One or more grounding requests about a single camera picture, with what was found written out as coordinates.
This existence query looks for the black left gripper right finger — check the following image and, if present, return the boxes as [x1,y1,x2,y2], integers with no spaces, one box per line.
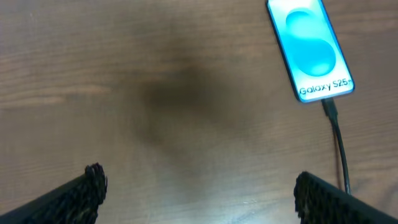
[294,172,397,224]

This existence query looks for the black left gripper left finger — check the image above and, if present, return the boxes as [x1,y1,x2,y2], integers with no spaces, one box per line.
[1,163,108,224]

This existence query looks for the black USB charging cable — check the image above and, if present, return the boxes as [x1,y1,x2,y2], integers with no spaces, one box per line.
[320,97,352,195]

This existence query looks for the blue Galaxy smartphone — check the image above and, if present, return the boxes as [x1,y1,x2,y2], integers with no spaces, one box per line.
[266,0,355,103]

